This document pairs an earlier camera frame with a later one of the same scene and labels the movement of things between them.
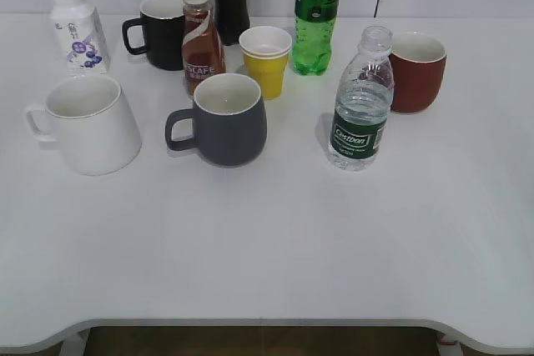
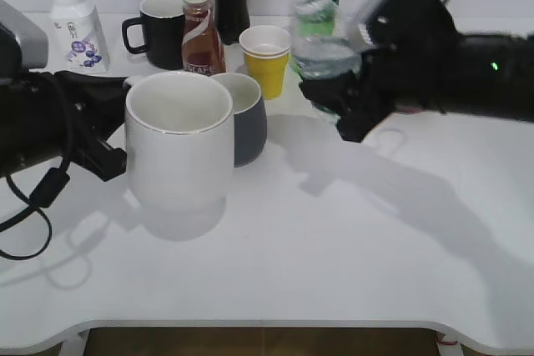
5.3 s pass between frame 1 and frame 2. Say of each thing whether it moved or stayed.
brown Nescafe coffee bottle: stayed
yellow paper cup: stayed
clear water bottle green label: moved
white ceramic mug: moved
